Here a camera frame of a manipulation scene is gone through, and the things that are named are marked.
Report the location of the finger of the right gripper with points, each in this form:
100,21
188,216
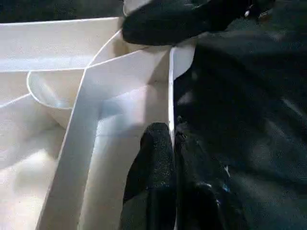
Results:
180,21

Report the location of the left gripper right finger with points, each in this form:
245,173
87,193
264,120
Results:
201,196

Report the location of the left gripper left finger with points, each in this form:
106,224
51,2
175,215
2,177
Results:
153,172

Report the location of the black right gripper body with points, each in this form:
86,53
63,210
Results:
256,8

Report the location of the white plastic table leg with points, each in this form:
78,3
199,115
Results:
129,7

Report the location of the white plastic table top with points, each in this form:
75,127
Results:
36,60

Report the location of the black work mat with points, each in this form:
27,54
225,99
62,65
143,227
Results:
239,95

